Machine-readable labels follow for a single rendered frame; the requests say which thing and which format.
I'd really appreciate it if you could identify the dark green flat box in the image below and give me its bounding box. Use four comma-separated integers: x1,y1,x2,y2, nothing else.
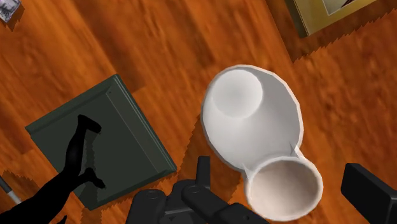
24,73,178,211

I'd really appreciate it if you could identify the black figure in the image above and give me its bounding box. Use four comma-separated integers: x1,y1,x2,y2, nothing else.
0,114,106,224

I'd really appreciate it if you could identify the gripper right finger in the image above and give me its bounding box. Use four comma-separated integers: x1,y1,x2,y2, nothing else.
340,162,397,224

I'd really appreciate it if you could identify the white bowl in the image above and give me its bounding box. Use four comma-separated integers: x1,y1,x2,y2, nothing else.
200,64,305,174

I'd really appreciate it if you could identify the grey pen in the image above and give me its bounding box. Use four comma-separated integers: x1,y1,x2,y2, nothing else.
0,175,22,206

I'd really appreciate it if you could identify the grey printed card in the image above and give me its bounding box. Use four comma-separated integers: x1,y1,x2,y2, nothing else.
0,0,22,24

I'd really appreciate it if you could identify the white cup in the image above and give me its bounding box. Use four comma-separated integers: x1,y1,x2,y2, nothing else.
242,145,325,223

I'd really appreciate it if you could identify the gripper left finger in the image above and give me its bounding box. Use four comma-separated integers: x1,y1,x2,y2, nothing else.
125,155,269,224

